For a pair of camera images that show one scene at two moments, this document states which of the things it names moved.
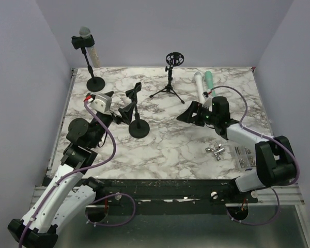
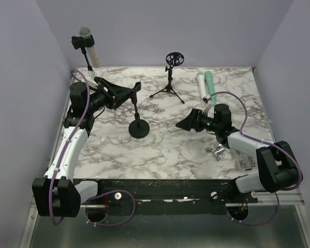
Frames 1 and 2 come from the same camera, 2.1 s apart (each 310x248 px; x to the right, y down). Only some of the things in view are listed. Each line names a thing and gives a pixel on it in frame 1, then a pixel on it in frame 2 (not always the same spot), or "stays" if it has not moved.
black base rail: [171, 196] stays
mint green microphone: [209, 80] stays
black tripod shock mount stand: [172, 59] stays
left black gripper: [126, 112] to [113, 94]
